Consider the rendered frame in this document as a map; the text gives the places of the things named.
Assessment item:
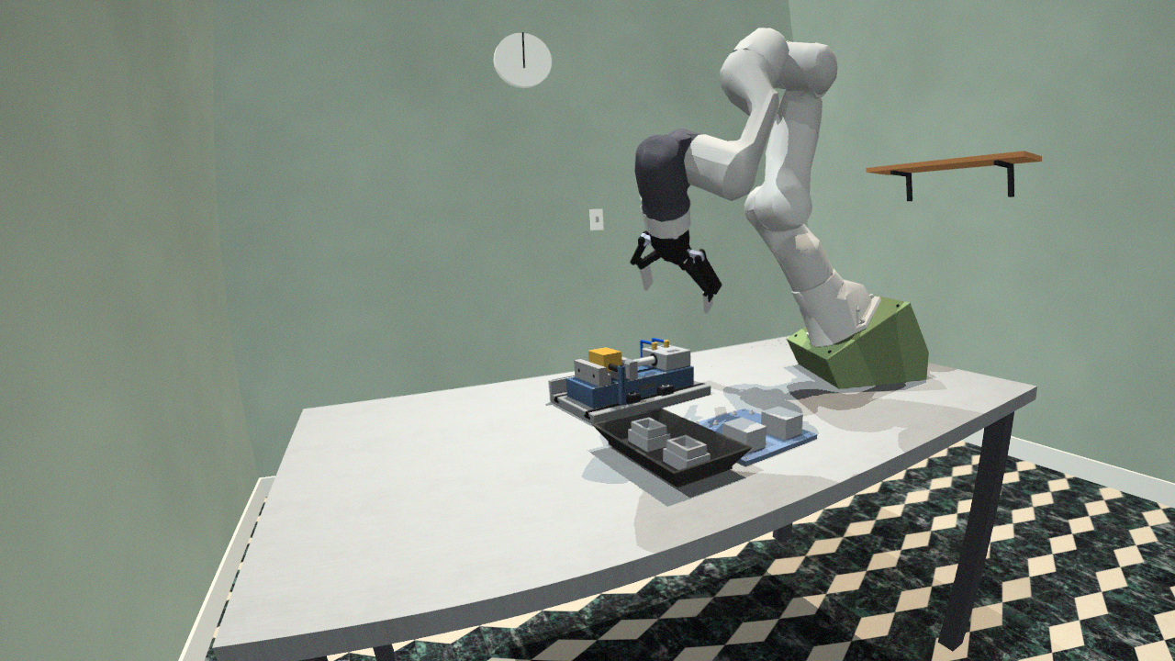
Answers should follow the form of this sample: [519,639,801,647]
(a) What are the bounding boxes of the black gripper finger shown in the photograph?
[670,249,721,313]
[630,230,665,291]

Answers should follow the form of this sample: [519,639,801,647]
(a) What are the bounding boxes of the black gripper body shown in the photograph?
[649,230,692,264]

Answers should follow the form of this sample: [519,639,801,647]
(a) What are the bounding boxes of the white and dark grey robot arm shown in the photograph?
[635,28,881,348]

